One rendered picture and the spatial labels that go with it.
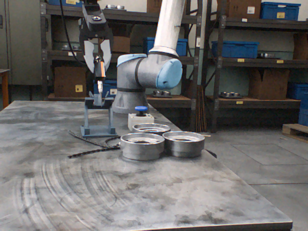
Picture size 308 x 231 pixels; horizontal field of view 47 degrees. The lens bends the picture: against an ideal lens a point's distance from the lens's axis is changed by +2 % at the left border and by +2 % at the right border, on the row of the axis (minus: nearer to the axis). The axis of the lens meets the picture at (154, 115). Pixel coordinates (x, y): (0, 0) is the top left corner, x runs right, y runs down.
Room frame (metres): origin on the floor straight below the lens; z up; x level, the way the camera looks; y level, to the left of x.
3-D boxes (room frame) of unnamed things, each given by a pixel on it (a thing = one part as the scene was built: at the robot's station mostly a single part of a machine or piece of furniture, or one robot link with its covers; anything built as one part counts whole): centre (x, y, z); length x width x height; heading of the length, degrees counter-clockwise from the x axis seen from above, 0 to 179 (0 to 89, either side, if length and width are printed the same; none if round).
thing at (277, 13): (4.95, -1.56, 1.61); 0.52 x 0.38 x 0.22; 105
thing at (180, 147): (0.83, -0.08, 0.82); 0.10 x 0.10 x 0.04
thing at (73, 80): (4.36, 1.06, 0.64); 0.49 x 0.40 x 0.37; 107
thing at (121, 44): (4.47, 0.55, 1.19); 0.52 x 0.42 x 0.38; 102
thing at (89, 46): (1.01, 0.20, 1.02); 0.06 x 0.03 x 0.09; 19
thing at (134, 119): (1.07, 0.04, 0.82); 0.08 x 0.07 x 0.05; 12
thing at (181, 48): (4.63, -0.09, 1.11); 0.52 x 0.38 x 0.22; 102
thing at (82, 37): (0.99, 0.20, 1.07); 0.05 x 0.02 x 0.09; 109
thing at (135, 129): (0.92, 0.00, 0.82); 0.10 x 0.10 x 0.04
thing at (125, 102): (1.40, 0.10, 0.85); 0.15 x 0.15 x 0.10
